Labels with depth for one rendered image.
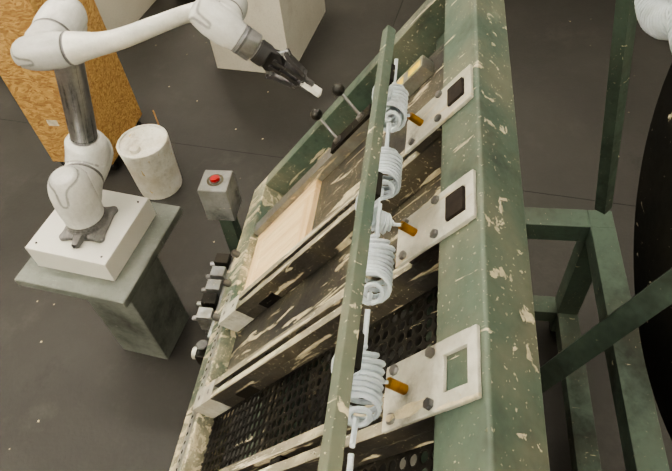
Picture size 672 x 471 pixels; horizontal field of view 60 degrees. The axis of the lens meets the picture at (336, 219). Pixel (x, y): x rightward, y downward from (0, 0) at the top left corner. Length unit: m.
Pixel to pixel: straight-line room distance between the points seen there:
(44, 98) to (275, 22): 1.56
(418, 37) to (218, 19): 0.58
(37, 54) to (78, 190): 0.56
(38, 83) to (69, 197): 1.51
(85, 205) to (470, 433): 1.86
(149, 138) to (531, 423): 3.10
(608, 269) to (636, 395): 0.47
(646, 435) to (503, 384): 1.27
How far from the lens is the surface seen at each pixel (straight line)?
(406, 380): 0.87
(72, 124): 2.36
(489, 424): 0.74
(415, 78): 1.61
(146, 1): 5.69
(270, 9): 4.21
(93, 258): 2.40
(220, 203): 2.39
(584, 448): 2.62
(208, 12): 1.77
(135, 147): 3.55
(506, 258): 0.89
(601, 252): 2.34
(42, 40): 1.99
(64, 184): 2.32
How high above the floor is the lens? 2.55
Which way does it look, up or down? 49 degrees down
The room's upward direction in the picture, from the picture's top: 7 degrees counter-clockwise
